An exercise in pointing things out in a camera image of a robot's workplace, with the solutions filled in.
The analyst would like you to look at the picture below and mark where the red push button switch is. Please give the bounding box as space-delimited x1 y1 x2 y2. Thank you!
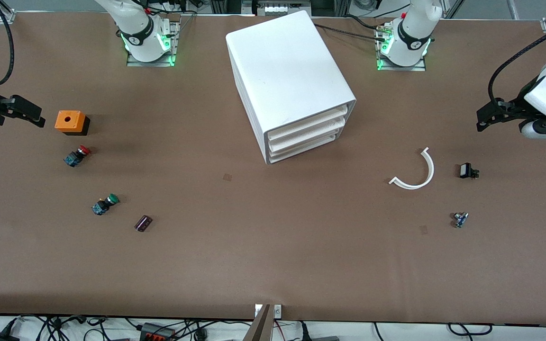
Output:
63 146 91 168

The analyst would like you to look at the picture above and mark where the white drawer cabinet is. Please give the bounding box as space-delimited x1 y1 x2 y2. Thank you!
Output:
226 10 356 165

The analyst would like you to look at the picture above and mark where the white lowest cabinet drawer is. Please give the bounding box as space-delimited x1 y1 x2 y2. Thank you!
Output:
269 134 338 161

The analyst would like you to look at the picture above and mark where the green push button switch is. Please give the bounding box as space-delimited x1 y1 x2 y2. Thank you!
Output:
91 193 120 216

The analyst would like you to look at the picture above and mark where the black cable to base plate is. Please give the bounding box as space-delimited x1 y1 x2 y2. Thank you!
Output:
313 23 387 42

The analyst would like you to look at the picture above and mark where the grey brown beam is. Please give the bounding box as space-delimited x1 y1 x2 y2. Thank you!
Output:
244 304 273 341

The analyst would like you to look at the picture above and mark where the black orange power strip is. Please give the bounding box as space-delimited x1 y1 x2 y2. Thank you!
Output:
139 323 177 341

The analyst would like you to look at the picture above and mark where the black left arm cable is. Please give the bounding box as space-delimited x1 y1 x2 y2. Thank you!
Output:
487 19 546 105

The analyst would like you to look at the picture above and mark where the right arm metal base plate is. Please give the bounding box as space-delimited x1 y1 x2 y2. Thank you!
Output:
126 19 180 67

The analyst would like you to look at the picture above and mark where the white curved plastic strip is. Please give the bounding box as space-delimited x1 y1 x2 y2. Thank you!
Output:
389 147 435 190

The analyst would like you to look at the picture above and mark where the white power strip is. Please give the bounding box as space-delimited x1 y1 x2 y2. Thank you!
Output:
258 2 312 16

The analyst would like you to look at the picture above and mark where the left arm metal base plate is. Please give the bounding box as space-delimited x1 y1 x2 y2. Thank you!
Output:
376 24 428 72

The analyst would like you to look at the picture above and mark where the white middle cabinet drawer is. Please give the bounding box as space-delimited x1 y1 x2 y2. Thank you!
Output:
268 119 347 153

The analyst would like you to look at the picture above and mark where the white largest-gap cabinet drawer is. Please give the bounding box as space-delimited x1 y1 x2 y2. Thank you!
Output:
266 104 350 144

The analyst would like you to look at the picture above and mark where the orange button box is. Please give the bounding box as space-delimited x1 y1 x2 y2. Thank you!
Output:
55 110 91 136

